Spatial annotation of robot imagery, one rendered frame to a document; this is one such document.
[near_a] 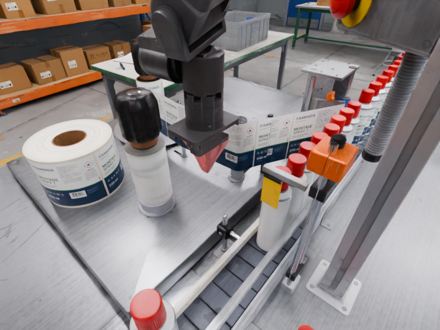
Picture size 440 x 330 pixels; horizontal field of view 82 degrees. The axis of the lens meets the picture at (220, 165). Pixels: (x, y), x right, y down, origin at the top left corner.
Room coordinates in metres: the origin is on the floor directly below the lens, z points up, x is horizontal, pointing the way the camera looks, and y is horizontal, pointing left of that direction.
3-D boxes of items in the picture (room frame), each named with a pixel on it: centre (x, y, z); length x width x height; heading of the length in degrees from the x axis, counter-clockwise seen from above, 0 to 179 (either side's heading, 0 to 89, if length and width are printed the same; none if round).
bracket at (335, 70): (0.71, -0.30, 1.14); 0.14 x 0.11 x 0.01; 139
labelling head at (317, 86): (0.71, -0.31, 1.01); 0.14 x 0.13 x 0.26; 139
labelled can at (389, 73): (0.87, -0.57, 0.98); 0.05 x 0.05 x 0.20
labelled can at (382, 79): (0.81, -0.52, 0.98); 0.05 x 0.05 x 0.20
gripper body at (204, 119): (0.35, 0.02, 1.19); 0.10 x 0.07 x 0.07; 140
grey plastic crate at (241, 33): (2.60, -0.15, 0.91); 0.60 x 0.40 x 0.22; 147
